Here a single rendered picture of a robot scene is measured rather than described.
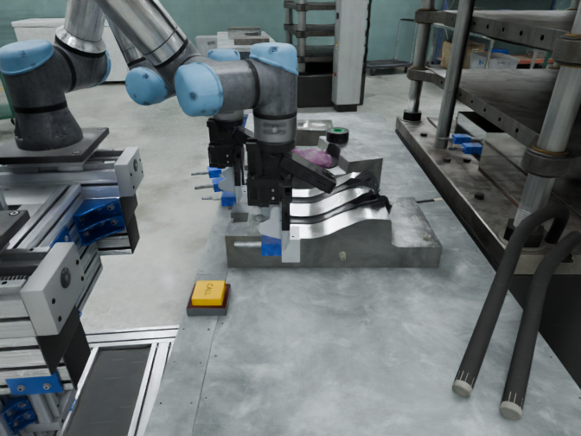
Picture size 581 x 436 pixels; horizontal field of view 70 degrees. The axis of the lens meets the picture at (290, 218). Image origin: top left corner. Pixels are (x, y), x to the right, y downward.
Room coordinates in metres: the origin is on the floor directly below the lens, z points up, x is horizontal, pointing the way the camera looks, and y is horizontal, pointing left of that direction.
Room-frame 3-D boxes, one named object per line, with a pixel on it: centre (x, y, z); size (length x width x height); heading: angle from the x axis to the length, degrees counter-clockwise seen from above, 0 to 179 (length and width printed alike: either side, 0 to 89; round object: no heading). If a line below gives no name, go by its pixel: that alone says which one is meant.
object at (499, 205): (1.53, -0.98, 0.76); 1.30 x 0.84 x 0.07; 0
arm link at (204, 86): (0.66, 0.12, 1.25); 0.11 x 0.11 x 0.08; 31
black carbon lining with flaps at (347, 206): (0.94, -0.09, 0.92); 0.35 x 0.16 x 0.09; 90
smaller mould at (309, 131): (1.74, -0.08, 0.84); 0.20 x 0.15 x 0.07; 90
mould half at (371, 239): (0.93, -0.10, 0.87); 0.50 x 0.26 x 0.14; 90
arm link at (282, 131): (0.70, 0.03, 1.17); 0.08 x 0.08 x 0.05
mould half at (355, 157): (1.29, -0.02, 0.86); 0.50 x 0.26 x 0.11; 107
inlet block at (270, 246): (0.70, 0.05, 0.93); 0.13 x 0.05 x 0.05; 90
